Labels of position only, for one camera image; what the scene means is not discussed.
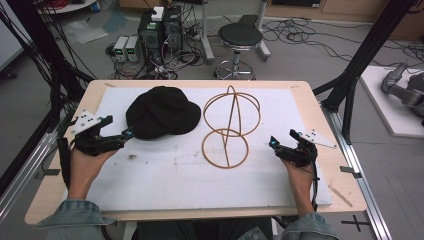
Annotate white board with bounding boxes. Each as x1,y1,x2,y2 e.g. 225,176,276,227
359,65,424,140

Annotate white foam mat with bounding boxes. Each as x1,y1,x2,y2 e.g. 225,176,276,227
62,87,334,213

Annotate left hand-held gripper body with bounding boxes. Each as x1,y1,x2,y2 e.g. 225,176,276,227
66,109,126,157

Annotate black hat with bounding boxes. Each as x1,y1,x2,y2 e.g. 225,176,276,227
125,85,202,141

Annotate tangle of cables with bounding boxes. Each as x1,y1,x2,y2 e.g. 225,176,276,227
105,29,208,81

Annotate black frame post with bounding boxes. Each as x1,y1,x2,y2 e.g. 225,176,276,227
312,0,421,144
0,0,96,198

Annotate left hand-held gripper cable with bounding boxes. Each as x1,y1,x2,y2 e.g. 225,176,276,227
55,135,73,189

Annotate hand-held gripper cable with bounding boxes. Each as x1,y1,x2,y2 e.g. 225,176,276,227
309,155,320,213
55,135,73,189

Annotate black computer tower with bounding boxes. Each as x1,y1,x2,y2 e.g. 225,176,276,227
137,10,167,66
162,5,185,54

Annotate white box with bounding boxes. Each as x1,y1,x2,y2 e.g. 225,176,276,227
150,6,165,22

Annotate rattan wire hat stand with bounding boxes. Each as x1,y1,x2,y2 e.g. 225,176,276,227
201,84,262,170

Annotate right hand-held gripper cable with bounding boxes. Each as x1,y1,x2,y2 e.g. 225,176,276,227
309,155,320,213

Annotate metal bracket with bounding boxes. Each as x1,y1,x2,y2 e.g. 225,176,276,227
339,165,363,180
34,168,62,181

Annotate black round stool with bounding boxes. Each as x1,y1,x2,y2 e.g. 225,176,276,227
214,22,265,81

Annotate person's right hand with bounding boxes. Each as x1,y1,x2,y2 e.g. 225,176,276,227
281,159,316,194

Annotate black floor cables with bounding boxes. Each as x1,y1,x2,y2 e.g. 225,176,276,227
261,16,424,69

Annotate grey power supply unit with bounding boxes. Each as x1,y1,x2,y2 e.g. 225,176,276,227
112,36,130,63
125,35,140,63

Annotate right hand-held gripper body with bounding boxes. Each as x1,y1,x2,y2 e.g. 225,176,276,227
275,129,338,168

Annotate thin wooden stick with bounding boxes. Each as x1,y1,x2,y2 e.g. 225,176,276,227
327,184,354,209

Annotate person's left hand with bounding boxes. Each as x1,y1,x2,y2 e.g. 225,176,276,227
68,148,118,194

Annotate clear plastic sheet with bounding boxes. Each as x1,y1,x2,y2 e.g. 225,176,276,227
62,19,109,45

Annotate aluminium rail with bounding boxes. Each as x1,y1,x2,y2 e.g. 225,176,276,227
320,103,394,240
0,113,73,223

